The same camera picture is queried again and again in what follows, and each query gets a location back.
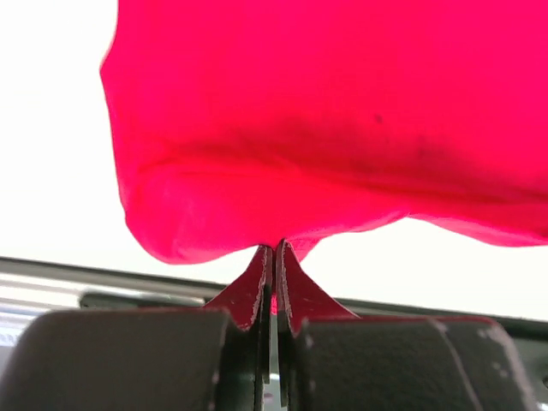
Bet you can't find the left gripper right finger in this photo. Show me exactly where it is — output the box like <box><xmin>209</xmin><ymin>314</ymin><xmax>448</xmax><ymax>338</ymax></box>
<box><xmin>274</xmin><ymin>240</ymin><xmax>359</xmax><ymax>410</ymax></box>

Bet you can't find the pink red t shirt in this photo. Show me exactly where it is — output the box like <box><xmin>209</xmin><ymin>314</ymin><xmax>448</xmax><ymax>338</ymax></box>
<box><xmin>100</xmin><ymin>1</ymin><xmax>547</xmax><ymax>264</ymax></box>

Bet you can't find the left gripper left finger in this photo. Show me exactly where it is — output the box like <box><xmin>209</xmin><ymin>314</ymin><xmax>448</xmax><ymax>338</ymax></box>
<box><xmin>205</xmin><ymin>246</ymin><xmax>273</xmax><ymax>410</ymax></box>

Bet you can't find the aluminium frame rail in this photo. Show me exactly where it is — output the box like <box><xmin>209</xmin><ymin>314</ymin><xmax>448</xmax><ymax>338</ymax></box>
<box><xmin>0</xmin><ymin>255</ymin><xmax>548</xmax><ymax>343</ymax></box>

